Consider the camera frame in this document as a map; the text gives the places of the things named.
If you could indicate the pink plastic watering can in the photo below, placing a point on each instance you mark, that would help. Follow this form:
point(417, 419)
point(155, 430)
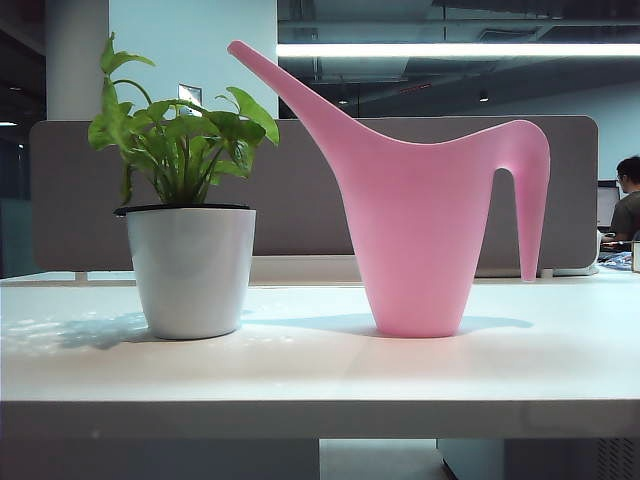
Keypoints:
point(415, 225)

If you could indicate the white plastic plant pot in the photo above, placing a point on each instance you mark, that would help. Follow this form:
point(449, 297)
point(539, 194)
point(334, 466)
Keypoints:
point(190, 275)

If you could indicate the green leafy plant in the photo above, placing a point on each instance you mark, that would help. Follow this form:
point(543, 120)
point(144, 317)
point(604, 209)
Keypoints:
point(180, 150)

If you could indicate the grey desk partition screen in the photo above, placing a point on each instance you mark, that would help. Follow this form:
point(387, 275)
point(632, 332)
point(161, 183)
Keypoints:
point(300, 200)

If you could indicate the black inner pot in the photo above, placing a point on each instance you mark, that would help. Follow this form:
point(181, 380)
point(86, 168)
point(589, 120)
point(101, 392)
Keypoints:
point(150, 208)

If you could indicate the small sign on pillar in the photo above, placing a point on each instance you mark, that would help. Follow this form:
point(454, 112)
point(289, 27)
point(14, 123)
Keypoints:
point(190, 95)

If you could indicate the black ceiling spotlight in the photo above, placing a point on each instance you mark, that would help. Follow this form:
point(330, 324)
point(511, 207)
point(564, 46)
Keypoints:
point(484, 95)

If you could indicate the long ceiling light strip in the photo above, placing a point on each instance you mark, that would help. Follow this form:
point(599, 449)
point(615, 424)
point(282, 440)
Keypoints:
point(450, 49)

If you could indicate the background computer monitor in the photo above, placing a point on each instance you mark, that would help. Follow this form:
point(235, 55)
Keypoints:
point(607, 205)

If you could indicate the blue patterned cloth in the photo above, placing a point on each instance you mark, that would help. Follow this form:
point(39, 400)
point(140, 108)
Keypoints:
point(615, 259)

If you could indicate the seated person in background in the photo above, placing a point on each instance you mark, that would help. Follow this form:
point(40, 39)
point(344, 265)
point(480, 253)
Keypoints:
point(627, 215)

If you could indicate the small box with dark rim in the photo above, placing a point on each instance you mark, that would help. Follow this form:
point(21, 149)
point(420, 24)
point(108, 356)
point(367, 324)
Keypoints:
point(636, 256)

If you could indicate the grey cabinet under table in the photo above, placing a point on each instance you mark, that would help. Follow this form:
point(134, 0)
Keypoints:
point(550, 460)

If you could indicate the white partition bracket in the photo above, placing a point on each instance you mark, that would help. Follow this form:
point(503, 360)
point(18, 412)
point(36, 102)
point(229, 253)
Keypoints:
point(547, 273)
point(82, 275)

